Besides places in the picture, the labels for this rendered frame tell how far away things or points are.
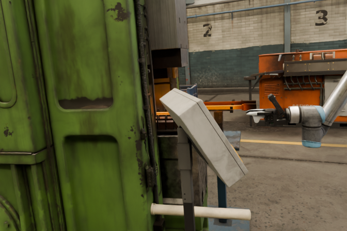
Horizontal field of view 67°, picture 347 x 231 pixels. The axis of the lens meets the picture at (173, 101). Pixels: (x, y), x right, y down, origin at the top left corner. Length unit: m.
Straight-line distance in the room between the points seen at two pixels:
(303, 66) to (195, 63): 5.22
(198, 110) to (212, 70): 8.45
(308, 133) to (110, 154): 1.00
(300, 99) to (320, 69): 0.59
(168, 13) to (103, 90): 0.48
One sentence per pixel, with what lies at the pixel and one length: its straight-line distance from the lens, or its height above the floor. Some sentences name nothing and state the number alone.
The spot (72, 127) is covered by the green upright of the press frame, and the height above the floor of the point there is 1.04.
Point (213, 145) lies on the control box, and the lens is 0.79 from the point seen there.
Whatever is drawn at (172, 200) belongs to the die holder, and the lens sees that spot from 1.59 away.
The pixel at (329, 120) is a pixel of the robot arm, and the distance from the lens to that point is 1.64.
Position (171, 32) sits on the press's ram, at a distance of 1.32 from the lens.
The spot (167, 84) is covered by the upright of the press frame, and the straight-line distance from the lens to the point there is 1.75.
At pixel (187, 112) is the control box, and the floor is 1.17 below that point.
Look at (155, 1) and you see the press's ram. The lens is 1.36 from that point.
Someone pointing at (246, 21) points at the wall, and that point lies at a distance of 9.00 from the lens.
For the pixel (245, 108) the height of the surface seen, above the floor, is 0.95.
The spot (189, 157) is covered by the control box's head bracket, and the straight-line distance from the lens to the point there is 0.94.
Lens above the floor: 1.32
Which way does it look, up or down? 9 degrees down
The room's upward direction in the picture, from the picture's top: 4 degrees counter-clockwise
